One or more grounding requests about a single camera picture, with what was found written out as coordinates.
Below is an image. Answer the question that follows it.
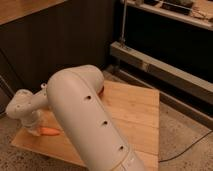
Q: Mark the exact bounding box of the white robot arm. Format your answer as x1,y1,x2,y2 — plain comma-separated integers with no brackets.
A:
6,65,145,171

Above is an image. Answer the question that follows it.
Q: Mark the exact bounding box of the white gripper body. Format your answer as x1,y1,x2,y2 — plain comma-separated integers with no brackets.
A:
22,111,43,136

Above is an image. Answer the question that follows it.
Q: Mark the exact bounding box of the metal shelf rack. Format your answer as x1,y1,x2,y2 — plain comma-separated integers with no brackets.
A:
110,0,213,129

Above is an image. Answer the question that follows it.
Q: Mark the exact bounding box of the dark wooden cabinet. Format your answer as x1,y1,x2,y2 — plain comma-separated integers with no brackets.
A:
0,0,118,94

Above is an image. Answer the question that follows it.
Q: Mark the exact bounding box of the black cable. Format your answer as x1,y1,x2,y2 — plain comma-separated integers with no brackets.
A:
158,129,213,164

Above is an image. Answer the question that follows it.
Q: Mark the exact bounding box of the red bowl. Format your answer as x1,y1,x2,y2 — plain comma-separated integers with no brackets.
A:
99,86,104,95

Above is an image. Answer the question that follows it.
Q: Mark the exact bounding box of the orange carrot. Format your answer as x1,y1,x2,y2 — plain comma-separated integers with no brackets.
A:
40,127,60,136

